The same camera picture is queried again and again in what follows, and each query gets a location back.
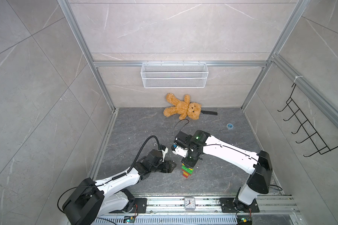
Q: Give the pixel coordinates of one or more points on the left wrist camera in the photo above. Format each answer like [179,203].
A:
[164,151]

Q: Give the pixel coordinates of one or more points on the brown teddy bear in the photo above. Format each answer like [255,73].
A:
[184,108]

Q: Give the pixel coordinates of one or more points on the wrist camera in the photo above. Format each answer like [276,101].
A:
[177,150]
[164,151]

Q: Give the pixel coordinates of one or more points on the small white desk clock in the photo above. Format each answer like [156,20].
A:
[189,203]

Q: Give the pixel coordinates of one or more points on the black wire hook rack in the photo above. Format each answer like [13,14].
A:
[305,125]

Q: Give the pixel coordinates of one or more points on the white wire mesh basket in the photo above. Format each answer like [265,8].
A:
[174,75]

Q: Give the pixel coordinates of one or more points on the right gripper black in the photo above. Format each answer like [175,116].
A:
[187,163]

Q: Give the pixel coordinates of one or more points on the blue tape roll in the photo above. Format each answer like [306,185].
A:
[230,126]

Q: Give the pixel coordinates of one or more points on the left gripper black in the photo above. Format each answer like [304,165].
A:
[168,168]

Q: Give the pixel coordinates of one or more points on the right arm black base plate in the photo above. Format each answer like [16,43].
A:
[231,205]

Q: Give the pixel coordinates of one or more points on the green lego brick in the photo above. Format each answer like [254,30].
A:
[187,170]

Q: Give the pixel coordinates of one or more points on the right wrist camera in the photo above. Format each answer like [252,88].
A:
[177,150]

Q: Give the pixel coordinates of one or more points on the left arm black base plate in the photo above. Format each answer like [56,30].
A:
[137,205]

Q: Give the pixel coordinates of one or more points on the black comb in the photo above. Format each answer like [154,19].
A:
[209,112]

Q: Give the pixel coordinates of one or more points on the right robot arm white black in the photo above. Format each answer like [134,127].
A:
[257,165]

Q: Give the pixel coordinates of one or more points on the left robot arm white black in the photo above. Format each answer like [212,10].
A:
[91,199]

